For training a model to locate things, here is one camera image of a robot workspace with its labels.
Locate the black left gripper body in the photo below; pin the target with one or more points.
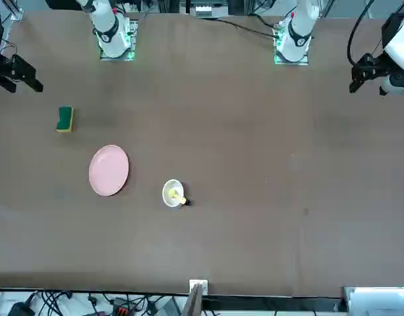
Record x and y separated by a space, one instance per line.
374 67

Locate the green and yellow sponge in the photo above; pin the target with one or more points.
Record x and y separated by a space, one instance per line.
65 119

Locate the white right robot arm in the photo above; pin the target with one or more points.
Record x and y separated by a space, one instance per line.
109 29

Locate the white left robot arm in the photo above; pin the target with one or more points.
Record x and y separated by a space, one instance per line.
299 36

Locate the pink plate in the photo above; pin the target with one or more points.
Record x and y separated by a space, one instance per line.
108 170

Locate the white power strip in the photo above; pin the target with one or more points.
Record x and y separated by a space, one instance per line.
203 10

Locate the white cup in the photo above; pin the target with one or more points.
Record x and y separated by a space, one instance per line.
170 197

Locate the pale yellow spoon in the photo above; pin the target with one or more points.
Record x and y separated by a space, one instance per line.
177 195

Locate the black power adapter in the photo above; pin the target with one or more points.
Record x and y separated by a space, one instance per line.
19 308

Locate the orange and black plug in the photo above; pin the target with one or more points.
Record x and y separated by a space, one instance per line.
121 310

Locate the aluminium camera post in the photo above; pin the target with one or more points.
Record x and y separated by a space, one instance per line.
194 299

